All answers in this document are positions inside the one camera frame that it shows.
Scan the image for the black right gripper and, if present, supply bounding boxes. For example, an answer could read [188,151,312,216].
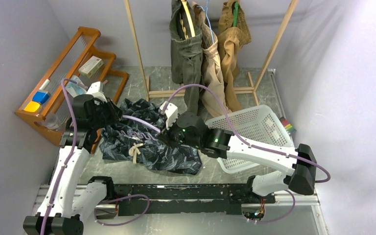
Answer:
[156,116,202,149]

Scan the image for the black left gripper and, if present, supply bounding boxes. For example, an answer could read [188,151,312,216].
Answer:
[90,96,125,129]

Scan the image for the dark shark print shorts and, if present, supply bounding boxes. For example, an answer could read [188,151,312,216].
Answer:
[99,98,203,176]

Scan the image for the lilac plastic hanger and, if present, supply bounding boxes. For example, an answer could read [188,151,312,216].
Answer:
[122,115,161,141]

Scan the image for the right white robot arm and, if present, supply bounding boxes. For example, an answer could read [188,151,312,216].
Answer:
[157,112,316,203]

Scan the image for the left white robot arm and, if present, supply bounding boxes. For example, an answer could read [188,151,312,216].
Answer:
[23,94,123,235]

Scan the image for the beige shorts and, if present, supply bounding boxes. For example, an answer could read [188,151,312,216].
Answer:
[193,2,231,117]

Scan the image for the olive green shorts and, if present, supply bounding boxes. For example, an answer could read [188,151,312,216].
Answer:
[169,0,205,116]

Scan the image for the tan brown shorts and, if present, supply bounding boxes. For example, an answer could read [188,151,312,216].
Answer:
[217,0,252,112]

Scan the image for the wooden hanger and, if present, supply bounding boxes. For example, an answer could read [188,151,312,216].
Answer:
[179,0,196,40]

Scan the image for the green hanger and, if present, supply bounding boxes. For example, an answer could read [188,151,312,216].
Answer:
[232,1,239,27]

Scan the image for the white blue packaged item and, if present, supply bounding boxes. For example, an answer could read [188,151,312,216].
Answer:
[65,75,87,97]

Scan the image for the clear plastic cup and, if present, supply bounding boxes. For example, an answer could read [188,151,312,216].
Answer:
[41,113,61,130]

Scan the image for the white red box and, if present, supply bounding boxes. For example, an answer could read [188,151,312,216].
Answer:
[78,56,104,78]

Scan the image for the orange wooden shelf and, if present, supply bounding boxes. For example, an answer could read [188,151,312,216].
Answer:
[15,26,130,154]

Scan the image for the white tube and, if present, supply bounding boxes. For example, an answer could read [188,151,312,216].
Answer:
[39,79,50,90]

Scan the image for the blue sponge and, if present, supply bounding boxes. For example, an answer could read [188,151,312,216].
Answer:
[32,90,51,105]

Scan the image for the yellow sponge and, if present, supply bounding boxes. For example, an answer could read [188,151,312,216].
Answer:
[23,101,42,113]

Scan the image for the white plastic laundry basket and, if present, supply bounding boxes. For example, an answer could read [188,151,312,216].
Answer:
[205,105,294,174]

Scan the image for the wooden clothes rack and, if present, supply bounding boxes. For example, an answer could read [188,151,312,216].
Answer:
[142,0,298,111]

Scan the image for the colourful striped card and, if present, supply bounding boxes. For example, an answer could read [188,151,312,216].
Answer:
[279,117,296,134]

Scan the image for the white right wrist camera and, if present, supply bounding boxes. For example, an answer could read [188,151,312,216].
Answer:
[160,101,178,130]

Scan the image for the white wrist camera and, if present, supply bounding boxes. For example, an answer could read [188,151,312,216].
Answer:
[86,81,107,102]
[160,101,178,130]

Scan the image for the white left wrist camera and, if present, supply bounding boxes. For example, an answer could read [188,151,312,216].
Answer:
[86,81,107,102]

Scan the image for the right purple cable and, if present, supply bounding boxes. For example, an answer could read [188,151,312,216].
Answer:
[161,83,331,224]

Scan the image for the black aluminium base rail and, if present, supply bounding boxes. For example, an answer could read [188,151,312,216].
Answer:
[30,183,320,218]

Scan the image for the blue wire hanger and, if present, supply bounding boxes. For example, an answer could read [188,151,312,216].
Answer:
[197,0,215,43]

